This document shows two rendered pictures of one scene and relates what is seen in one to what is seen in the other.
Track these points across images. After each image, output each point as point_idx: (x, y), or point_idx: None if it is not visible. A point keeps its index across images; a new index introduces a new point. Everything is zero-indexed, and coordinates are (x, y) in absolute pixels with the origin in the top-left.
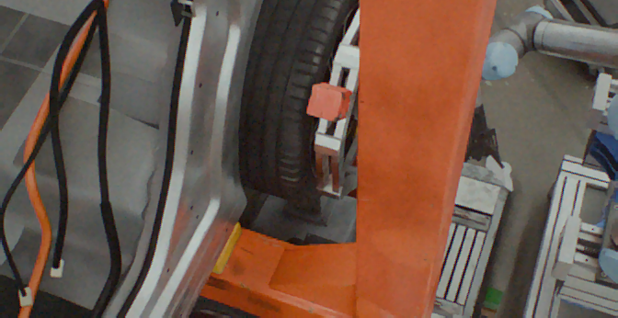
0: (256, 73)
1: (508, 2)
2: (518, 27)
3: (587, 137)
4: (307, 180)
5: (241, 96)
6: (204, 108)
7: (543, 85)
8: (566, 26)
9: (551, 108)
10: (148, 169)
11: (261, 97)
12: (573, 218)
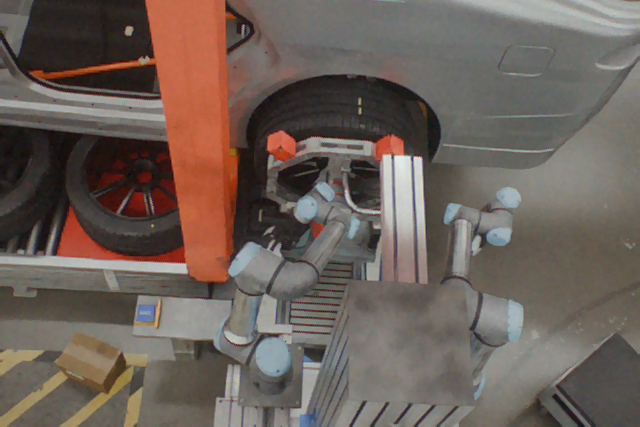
0: (286, 103)
1: (594, 324)
2: (334, 212)
3: (474, 410)
4: (266, 171)
5: (262, 98)
6: (234, 79)
7: (514, 367)
8: (331, 231)
9: (491, 376)
10: None
11: (275, 113)
12: (290, 328)
